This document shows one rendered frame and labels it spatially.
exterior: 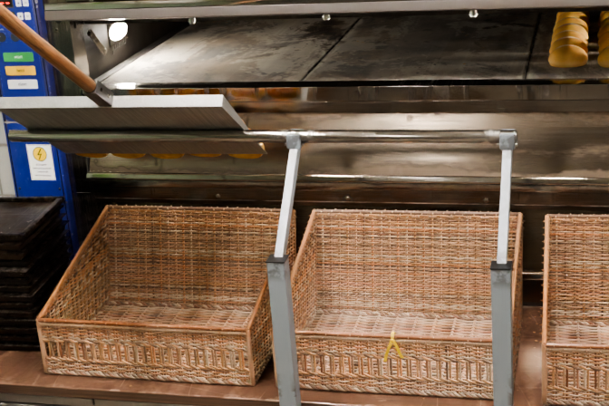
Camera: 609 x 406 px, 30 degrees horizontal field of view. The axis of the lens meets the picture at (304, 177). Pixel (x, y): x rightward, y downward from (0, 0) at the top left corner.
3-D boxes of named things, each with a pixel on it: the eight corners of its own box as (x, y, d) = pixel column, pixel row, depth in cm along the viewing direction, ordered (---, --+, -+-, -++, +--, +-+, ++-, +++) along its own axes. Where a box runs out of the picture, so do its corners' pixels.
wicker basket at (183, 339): (117, 292, 327) (104, 202, 318) (306, 300, 312) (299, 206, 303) (40, 375, 283) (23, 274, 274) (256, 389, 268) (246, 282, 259)
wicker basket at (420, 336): (317, 300, 312) (310, 206, 303) (526, 307, 298) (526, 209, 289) (272, 390, 267) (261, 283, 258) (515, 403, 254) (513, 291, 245)
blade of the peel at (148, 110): (221, 106, 248) (223, 94, 249) (-5, 108, 262) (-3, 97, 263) (267, 154, 281) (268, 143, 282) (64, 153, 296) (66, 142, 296)
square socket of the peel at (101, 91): (96, 92, 246) (98, 78, 247) (81, 93, 247) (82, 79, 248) (113, 106, 255) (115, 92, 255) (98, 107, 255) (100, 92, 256)
